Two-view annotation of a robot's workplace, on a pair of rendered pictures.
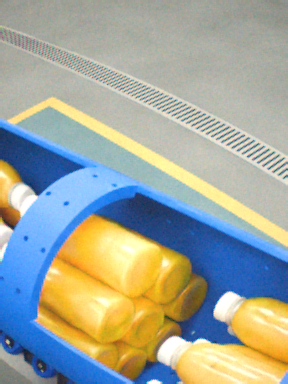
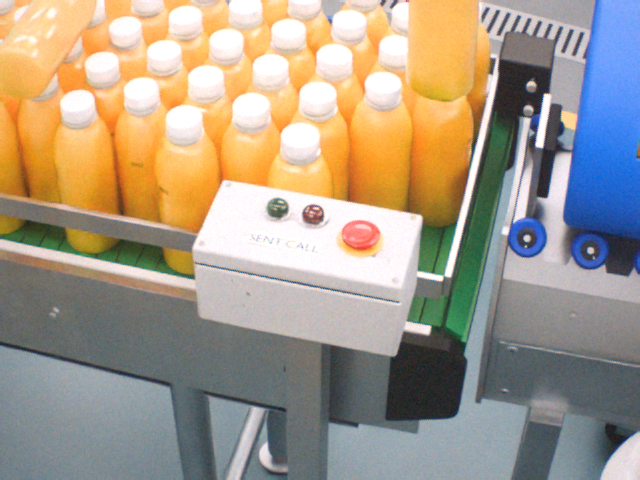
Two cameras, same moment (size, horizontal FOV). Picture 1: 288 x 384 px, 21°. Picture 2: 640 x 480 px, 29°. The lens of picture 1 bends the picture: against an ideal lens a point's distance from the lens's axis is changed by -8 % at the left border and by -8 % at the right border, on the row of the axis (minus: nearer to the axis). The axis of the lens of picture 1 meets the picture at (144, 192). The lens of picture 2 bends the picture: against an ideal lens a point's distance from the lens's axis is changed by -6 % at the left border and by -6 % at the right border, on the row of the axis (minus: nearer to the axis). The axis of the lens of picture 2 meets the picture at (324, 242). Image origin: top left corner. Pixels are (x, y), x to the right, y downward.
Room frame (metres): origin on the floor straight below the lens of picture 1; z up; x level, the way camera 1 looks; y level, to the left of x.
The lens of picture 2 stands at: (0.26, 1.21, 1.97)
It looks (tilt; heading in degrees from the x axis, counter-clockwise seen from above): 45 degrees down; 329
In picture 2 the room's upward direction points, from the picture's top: 1 degrees clockwise
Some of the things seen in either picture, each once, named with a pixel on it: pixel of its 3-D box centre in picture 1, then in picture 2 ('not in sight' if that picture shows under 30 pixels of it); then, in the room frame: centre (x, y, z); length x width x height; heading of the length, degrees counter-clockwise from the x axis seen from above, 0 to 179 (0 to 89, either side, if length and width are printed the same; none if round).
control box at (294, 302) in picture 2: not in sight; (308, 266); (1.03, 0.77, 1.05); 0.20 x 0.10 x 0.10; 46
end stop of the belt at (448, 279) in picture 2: not in sight; (476, 164); (1.14, 0.47, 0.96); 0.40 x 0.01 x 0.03; 136
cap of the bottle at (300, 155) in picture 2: not in sight; (300, 141); (1.15, 0.71, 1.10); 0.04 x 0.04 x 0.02
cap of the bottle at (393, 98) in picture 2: not in sight; (383, 88); (1.18, 0.59, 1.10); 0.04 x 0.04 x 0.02
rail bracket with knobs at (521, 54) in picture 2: not in sight; (523, 81); (1.26, 0.31, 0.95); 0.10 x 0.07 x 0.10; 136
